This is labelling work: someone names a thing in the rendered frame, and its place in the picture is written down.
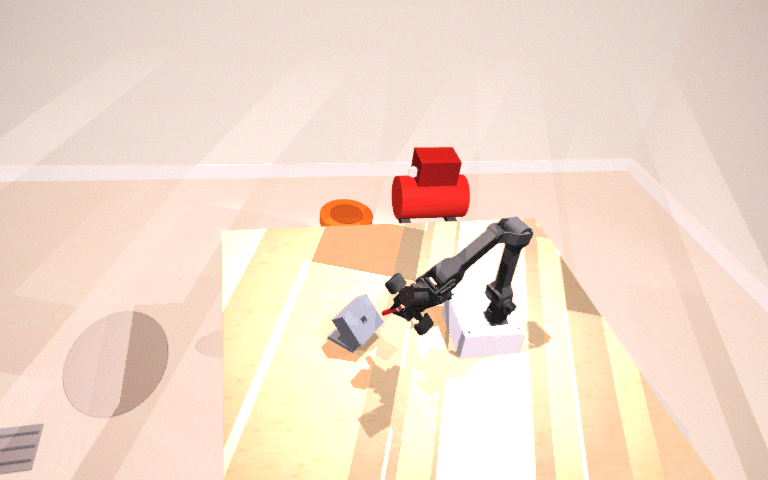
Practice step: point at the red peg with white band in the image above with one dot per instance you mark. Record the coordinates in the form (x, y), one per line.
(388, 311)

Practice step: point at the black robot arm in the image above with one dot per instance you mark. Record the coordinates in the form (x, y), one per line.
(515, 235)

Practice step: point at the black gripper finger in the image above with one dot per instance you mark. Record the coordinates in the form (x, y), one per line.
(396, 304)
(403, 313)

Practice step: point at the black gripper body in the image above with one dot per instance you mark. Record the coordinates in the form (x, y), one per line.
(394, 285)

